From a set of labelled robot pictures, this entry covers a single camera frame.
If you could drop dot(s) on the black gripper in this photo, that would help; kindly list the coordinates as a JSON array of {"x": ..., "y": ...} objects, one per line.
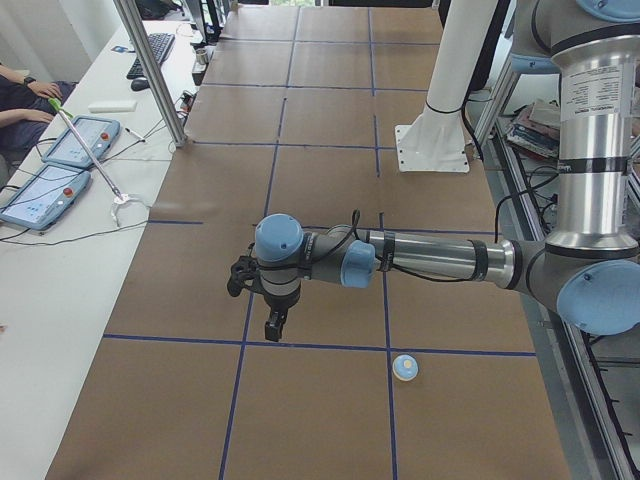
[{"x": 280, "y": 304}]

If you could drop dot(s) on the small blue white bell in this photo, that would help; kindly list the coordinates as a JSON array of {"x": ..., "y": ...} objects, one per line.
[{"x": 405, "y": 367}]

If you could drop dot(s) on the seated person's forearm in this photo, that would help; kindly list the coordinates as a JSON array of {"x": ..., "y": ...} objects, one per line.
[{"x": 14, "y": 116}]

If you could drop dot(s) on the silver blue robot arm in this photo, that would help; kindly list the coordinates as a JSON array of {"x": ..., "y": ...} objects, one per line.
[{"x": 585, "y": 270}]

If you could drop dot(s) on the seated person's hand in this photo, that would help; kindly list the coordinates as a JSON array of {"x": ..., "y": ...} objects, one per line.
[{"x": 45, "y": 89}]

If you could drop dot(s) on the black marker pen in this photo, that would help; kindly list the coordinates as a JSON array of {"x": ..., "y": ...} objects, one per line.
[{"x": 137, "y": 136}]

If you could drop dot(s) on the lower blue teach pendant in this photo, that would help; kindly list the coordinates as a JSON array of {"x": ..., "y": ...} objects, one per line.
[{"x": 45, "y": 197}]

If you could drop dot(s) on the white foam block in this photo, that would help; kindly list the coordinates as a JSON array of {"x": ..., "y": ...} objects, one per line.
[{"x": 113, "y": 106}]

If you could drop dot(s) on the black computer mouse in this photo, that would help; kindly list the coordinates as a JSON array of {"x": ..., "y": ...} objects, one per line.
[{"x": 139, "y": 84}]

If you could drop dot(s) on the small metal cup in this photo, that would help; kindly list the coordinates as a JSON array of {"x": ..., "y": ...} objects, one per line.
[{"x": 202, "y": 57}]

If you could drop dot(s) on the metal reacher grabber stick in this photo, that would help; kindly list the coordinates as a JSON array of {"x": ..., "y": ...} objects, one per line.
[{"x": 120, "y": 198}]

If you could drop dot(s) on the stack of books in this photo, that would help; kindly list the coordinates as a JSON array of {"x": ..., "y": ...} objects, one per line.
[{"x": 536, "y": 129}]

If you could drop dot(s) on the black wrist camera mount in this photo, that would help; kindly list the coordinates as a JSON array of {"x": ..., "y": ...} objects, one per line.
[{"x": 244, "y": 274}]

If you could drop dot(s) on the white pedestal column with base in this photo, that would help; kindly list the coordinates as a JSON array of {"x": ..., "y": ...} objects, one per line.
[{"x": 434, "y": 141}]

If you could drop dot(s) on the aluminium side frame rail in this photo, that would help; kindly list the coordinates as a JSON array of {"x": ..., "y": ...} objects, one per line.
[{"x": 592, "y": 381}]

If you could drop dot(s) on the aluminium frame post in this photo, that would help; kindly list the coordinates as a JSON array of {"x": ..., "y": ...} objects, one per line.
[{"x": 134, "y": 26}]

